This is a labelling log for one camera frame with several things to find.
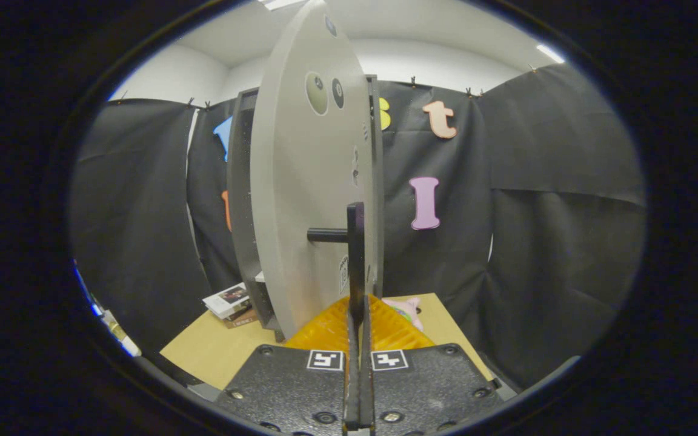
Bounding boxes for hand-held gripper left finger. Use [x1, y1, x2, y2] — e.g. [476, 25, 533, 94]
[216, 295, 360, 436]

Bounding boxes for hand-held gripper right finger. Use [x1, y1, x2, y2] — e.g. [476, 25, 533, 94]
[359, 295, 504, 436]

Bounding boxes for black door handle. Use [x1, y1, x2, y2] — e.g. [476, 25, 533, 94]
[307, 202, 365, 322]

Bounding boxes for grey shoe cabinet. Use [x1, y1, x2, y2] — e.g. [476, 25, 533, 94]
[227, 76, 384, 334]

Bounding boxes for pink plush toy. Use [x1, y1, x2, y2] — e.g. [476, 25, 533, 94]
[382, 297, 424, 331]

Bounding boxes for stack of books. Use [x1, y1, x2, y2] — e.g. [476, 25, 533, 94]
[202, 283, 260, 329]

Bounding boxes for cluttered small items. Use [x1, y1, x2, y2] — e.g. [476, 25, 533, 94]
[91, 297, 142, 358]

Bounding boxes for black backdrop cloth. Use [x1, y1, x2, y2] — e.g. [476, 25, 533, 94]
[70, 64, 646, 388]

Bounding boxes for blue and white board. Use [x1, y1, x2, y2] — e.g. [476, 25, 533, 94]
[73, 260, 104, 319]

